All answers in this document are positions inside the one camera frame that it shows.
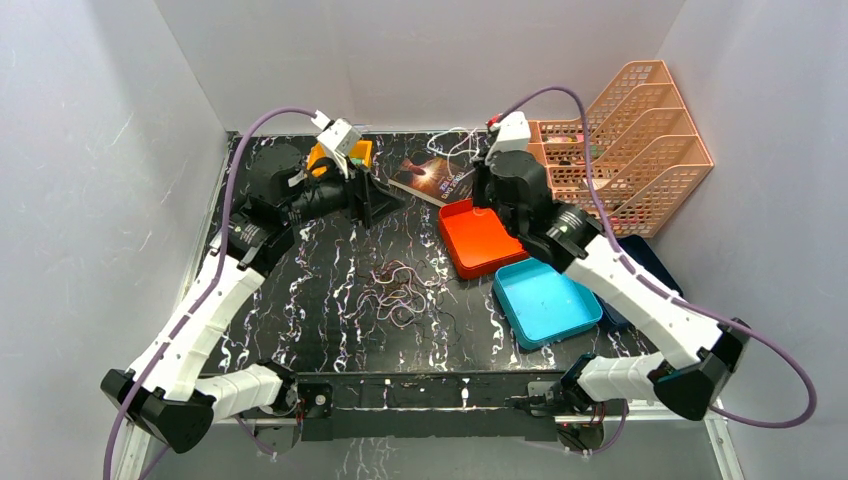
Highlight white thin cable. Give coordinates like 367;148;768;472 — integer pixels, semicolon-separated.
425;127;495;179

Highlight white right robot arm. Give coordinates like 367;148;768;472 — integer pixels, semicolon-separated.
472;150;749;421

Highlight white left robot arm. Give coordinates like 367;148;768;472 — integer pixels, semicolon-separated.
101;144;404;453

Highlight yellow plastic parts bin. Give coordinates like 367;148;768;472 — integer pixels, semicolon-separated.
306;138;373;181

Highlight dark paperback book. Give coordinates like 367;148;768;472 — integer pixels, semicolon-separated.
388;152;473;207

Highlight orange square tray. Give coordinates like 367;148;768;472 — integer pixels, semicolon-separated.
438;199;529;280

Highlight light blue square tray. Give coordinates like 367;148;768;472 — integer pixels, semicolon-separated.
493;258;603;351

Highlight peach plastic file organizer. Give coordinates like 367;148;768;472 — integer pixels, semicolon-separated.
527;60;714;238

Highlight dark blue square tray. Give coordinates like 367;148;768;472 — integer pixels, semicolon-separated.
596;235;685;333

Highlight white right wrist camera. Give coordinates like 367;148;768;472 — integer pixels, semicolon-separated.
484;111;531;165

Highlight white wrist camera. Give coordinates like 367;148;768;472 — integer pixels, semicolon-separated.
484;111;531;165
312;110;362;179

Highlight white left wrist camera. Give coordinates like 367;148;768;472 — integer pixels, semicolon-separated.
312;110;362;179

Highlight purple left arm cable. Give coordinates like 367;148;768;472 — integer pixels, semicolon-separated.
102;107;319;480

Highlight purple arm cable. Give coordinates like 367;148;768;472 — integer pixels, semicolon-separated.
102;107;319;480
493;86;818;458

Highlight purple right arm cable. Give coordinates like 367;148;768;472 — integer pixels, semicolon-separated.
493;86;818;458

